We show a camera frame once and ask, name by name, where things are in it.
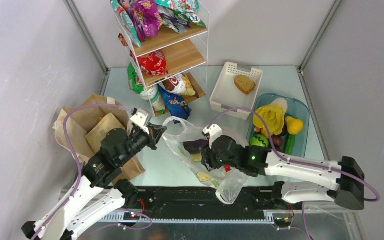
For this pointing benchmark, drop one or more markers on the teal snack bag left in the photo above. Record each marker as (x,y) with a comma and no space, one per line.
(126,22)

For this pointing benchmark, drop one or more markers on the purple snack bag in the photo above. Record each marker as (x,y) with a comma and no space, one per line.
(149,17)

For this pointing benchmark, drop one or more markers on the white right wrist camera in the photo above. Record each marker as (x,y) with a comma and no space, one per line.
(212,133)

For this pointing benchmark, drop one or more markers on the teal plastic tub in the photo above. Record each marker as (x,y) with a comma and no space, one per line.
(296,109)

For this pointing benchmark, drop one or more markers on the slice of toasted bread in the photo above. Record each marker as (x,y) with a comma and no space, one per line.
(244,84)

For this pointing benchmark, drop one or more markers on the brown burlap tote bag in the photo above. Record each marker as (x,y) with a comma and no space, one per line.
(82,122)

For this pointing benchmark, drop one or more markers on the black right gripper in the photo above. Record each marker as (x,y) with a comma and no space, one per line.
(208,155)

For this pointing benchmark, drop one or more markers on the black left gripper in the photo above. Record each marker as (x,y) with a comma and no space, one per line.
(152,143)

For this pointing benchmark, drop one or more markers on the translucent plastic grocery bag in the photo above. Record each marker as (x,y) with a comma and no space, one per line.
(228,184)

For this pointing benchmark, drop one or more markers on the red toy pepper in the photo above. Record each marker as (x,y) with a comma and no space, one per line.
(226,168)

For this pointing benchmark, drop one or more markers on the yellow toy pear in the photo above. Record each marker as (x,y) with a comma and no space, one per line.
(294,125)

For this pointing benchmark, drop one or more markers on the blue snack bag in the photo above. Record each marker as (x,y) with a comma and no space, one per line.
(176,104)

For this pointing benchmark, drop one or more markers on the green toy ball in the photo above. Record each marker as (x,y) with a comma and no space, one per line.
(259,140)

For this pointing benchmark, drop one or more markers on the brown toy potato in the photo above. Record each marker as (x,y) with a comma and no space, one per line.
(277,141)

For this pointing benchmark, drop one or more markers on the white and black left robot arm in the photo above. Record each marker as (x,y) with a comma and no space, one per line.
(73,214)

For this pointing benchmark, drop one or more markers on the white red chips bag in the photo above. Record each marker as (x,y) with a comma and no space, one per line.
(179,85)

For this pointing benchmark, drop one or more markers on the green white chips bag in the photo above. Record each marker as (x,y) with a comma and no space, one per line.
(154,96)

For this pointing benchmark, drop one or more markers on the white plastic basket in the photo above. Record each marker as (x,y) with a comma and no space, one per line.
(226,95)

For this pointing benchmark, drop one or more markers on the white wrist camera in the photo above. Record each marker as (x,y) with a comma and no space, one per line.
(212,133)
(140,117)

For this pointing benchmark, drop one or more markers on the yellow toy cabbage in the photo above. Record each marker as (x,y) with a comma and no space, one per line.
(274,115)

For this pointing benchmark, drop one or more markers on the dark purple toy eggplant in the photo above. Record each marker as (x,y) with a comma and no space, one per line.
(196,146)

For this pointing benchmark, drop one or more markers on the red snack bag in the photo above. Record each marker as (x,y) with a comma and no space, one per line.
(153,64)

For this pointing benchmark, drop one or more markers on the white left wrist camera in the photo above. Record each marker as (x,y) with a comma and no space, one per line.
(140,117)

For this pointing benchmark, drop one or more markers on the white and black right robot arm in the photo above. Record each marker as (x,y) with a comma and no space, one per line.
(340,182)

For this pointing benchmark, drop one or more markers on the green white snack bag top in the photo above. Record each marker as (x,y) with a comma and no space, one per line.
(180,15)

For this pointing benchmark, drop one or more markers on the white wire wooden shelf rack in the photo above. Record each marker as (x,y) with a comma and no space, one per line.
(183,53)

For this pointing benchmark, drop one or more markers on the green toy cucumber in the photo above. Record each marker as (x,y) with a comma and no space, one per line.
(290,144)

